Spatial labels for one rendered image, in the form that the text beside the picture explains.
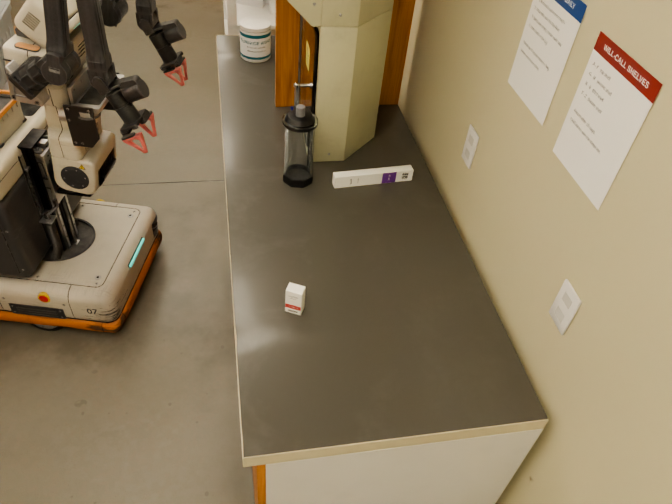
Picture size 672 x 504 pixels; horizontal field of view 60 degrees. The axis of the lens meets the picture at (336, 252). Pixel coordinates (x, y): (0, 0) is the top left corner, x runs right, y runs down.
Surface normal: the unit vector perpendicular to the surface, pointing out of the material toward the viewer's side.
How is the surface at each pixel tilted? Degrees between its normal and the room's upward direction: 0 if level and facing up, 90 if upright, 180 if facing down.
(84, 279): 0
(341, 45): 90
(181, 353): 0
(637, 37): 90
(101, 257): 0
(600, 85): 90
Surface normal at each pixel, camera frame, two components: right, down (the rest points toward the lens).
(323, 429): 0.08, -0.71
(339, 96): 0.17, 0.69
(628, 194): -0.98, 0.07
